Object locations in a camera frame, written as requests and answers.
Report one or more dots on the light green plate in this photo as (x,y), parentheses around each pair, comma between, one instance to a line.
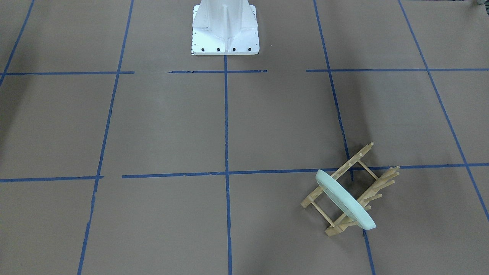
(344,201)

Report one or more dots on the wooden dish rack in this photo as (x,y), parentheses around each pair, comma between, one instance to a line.
(339,225)

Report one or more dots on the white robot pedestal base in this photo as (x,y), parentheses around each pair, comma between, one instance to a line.
(225,27)

